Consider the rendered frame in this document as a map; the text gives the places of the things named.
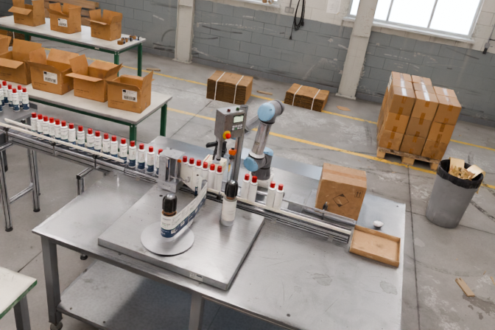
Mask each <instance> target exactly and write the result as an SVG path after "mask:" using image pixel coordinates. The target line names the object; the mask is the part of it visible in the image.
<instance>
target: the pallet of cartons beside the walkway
mask: <svg viewBox="0 0 495 330"><path fill-rule="evenodd" d="M461 108H462V107H461V105H460V103H459V102H458V100H457V97H456V95H455V92H454V90H451V89H447V88H440V87H436V86H433V87H432V82H431V79H430V78H425V77H419V76H415V75H412V76H410V74H403V73H399V72H395V71H392V72H391V75H390V80H389V83H388V86H387V89H386V91H385V96H384V99H383V102H382V106H381V110H380V113H379V119H378V122H377V129H376V148H377V154H376V157H377V158H381V159H384V158H385V153H390V154H393V155H399V156H401V163H402V164H407V165H410V166H412V165H413V163H414V160H415V159H416V160H419V161H426V162H429V165H430V169H431V170H433V171H437V168H438V164H439V163H440V161H441V159H442V157H443V155H444V153H445V151H446V148H447V146H448V143H449V141H450V138H451V137H452V133H453V130H454V126H455V125H456V123H457V119H458V116H459V115H460V111H461Z"/></svg>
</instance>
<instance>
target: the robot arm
mask: <svg viewBox="0 0 495 330"><path fill-rule="evenodd" d="M283 112H284V104H283V102H282V101H280V100H277V99H274V100H272V101H270V102H265V103H264V104H262V105H261V106H260V107H259V109H258V111H257V115H255V116H254V117H252V118H251V119H249V120H247V121H246V125H245V134H246V133H248V132H249V131H250V130H252V129H253V128H255V127H257V126H259V127H258V130H257V133H256V137H255V140H254V143H253V148H252V149H251V150H250V151H249V153H248V157H246V158H245V159H244V165H245V168H246V169H247V170H248V171H250V172H251V175H252V176H256V177H257V180H269V179H270V176H271V174H270V165H271V162H272V158H273V151H272V150H271V149H270V148H268V147H265V145H266V143H267V138H268V136H269V133H270V128H271V126H272V124H274V123H275V119H276V117H277V116H280V115H281V114H282V113H283ZM218 140H219V139H218V138H217V137H216V141H214V142H209V143H207V144H206V148H207V147H215V148H214V154H213V158H212V164H218V163H219V162H220V161H217V159H216V157H217V156H216V154H217V147H218ZM227 143H228V142H227V141H226V140H223V142H222V154H221V156H222V157H223V156H224V155H225V154H226V152H227V147H226V144H227Z"/></svg>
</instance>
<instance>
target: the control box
mask: <svg viewBox="0 0 495 330"><path fill-rule="evenodd" d="M237 107H238V108H239V106H233V107H228V108H230V109H231V112H230V113H228V112H227V109H228V108H219V109H217V112H216V119H215V127H214V135H215V136H216V137H217V138H218V139H220V140H226V139H227V138H226V137H225V134H226V133H230V134H231V137H230V138H237V137H241V136H242V131H243V126H242V129H240V130H233V131H231V128H232V125H236V124H243V125H244V119H245V112H244V111H243V110H239V111H236V108H237ZM240 114H244V119H243V122H238V123H233V119H234V116H235V115H240Z"/></svg>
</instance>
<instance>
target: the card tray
mask: <svg viewBox="0 0 495 330"><path fill-rule="evenodd" d="M349 252H350V253H355V254H357V255H360V256H364V257H366V258H369V259H373V260H376V261H380V262H383V263H385V264H389V265H392V266H394V267H398V266H399V263H400V252H401V238H399V237H397V236H392V235H390V234H385V233H382V232H379V231H375V230H372V229H370V228H365V227H362V226H360V225H355V228H354V233H353V237H352V240H351V246H350V250H349Z"/></svg>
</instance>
